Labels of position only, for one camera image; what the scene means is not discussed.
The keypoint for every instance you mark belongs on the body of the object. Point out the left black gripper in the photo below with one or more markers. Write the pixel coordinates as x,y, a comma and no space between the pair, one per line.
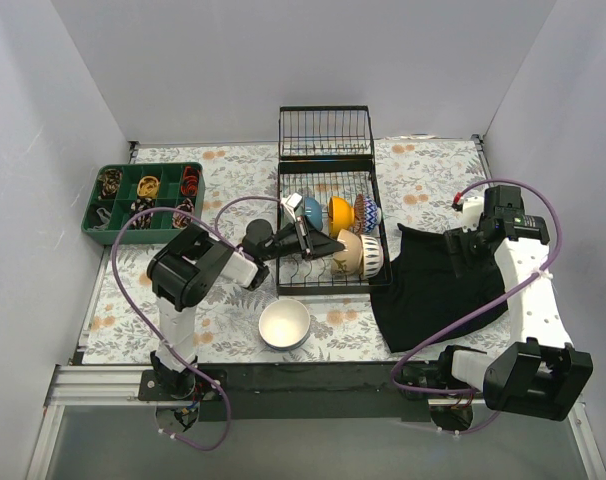
306,238

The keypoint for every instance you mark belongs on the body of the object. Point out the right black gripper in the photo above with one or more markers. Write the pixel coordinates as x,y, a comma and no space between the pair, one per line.
463,245

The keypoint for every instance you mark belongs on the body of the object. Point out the yellow bowl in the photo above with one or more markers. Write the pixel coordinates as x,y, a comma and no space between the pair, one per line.
341,215

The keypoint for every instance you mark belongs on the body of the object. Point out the orange rimmed white bowl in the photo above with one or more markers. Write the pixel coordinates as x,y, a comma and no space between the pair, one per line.
372,256

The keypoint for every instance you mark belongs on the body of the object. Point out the blue zigzag patterned bowl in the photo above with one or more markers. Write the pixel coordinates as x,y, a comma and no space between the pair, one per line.
367,215

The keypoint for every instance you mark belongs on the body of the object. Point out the light blue bowl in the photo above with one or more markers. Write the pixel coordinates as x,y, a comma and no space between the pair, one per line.
285,324

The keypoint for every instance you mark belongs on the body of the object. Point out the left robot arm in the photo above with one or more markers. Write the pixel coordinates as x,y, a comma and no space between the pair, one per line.
185,270

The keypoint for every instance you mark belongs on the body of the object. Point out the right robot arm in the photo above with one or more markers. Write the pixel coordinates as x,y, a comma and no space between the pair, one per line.
514,350

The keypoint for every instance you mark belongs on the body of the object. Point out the black cloth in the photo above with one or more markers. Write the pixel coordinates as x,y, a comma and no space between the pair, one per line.
425,295

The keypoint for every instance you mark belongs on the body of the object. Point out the pink floral rolled tie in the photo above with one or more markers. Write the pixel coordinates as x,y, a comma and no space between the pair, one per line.
182,217

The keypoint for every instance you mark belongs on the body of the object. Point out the orange navy rolled tie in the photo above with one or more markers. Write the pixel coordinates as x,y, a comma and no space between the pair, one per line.
190,181

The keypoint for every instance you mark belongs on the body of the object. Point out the floral black rolled tie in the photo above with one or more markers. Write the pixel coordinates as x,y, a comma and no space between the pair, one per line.
141,205

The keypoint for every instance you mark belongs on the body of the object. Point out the yellow patterned rolled tie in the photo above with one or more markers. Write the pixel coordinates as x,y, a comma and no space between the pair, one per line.
148,187

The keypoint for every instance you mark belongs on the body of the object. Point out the green plastic organizer tray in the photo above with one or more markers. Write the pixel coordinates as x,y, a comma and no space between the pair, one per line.
169,195

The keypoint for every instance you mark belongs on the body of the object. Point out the grey rolled tie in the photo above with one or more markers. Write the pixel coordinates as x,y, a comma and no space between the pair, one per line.
98,218

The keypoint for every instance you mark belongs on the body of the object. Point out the brown patterned rolled tie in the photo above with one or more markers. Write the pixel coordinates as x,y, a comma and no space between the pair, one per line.
109,183

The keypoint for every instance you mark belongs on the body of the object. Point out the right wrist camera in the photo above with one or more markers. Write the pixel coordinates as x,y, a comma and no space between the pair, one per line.
470,209

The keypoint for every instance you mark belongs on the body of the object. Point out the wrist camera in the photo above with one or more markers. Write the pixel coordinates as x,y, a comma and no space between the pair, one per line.
470,209
292,207

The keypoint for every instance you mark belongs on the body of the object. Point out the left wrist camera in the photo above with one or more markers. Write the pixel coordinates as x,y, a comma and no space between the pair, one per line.
292,207

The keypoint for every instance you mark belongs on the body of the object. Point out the black wire dish rack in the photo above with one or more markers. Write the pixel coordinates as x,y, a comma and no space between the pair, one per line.
327,153

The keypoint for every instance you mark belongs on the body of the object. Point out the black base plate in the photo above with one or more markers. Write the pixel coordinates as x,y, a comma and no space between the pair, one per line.
301,391

